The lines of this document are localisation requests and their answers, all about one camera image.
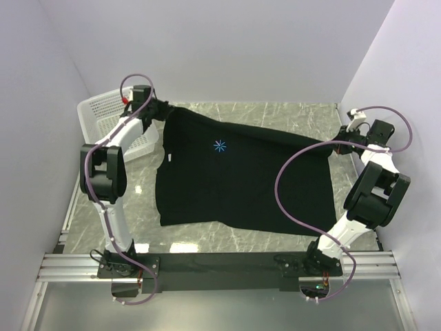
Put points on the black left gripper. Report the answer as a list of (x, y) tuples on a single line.
[(165, 109)]

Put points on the black t-shirt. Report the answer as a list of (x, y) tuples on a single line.
[(243, 176)]

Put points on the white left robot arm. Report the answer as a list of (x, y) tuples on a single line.
[(103, 177)]

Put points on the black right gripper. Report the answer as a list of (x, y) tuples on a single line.
[(342, 134)]

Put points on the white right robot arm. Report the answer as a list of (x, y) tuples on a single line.
[(373, 200)]

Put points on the white plastic basket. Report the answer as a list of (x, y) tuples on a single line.
[(100, 114)]

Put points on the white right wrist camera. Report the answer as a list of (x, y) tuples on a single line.
[(357, 117)]

